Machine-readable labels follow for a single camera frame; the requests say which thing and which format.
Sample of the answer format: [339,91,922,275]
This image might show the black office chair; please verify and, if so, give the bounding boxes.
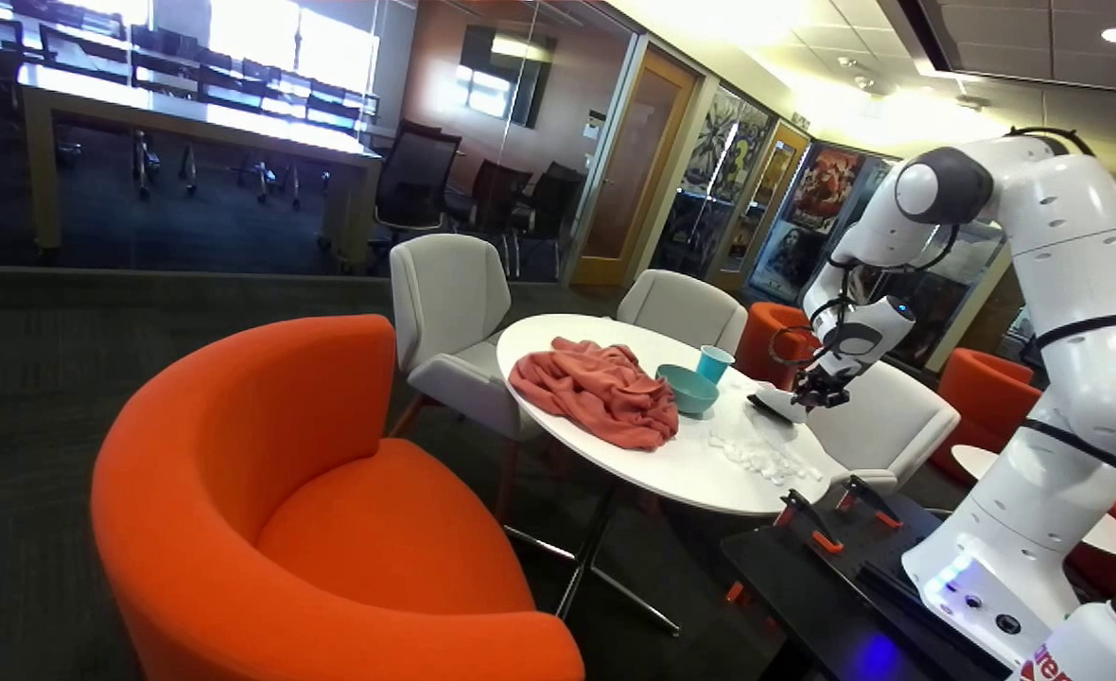
[520,159,591,283]
[466,159,537,275]
[369,121,466,240]

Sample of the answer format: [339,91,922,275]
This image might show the wooden door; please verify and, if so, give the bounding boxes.
[567,46,706,304]

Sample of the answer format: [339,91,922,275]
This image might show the large orange tub chair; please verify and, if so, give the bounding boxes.
[86,314,591,681]

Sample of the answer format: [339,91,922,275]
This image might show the teal cup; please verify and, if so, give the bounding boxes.
[692,342,736,390]

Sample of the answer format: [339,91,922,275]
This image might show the white foam bits pile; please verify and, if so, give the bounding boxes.
[704,408,843,503]

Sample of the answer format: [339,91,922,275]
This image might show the pink cloth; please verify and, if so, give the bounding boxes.
[508,333,684,456]

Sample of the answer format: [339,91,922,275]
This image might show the tall-backed white chair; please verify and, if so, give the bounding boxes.
[387,231,530,440]

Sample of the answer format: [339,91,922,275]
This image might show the long wooden counter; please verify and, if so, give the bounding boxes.
[16,60,387,260]

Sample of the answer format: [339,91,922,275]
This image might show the chrome table base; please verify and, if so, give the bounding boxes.
[499,490,684,637]

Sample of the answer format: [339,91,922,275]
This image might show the low white chair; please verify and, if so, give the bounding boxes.
[614,264,752,361]

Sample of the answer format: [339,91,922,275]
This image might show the red wall poster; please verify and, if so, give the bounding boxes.
[784,139,868,231]

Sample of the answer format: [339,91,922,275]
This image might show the black perforated mounting board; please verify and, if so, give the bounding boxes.
[780,486,1025,681]

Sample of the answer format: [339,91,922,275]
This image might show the wall mounted screen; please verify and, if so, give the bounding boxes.
[456,20,561,128]

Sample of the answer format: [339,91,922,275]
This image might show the white hand brush black bristles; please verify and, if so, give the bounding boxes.
[745,390,814,433]

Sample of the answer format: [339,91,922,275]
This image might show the teal bowl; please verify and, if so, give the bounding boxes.
[650,361,723,419]

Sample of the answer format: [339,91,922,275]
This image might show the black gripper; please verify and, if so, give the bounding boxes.
[786,355,863,418]

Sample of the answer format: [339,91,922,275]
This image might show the wide white chair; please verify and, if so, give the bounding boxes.
[799,361,963,492]

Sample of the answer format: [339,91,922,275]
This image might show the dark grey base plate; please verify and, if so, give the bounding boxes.
[717,503,963,681]

